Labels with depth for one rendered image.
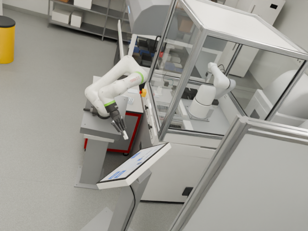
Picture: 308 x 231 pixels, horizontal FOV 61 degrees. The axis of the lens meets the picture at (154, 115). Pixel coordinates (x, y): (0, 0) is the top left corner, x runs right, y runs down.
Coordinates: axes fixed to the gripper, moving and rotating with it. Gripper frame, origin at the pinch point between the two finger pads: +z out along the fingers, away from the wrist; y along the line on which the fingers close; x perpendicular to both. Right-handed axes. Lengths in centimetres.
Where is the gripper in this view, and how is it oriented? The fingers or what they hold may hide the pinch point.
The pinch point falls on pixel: (124, 134)
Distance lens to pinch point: 203.8
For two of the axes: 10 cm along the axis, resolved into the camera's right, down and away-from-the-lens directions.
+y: 5.8, -3.7, 7.3
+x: -7.1, 2.3, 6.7
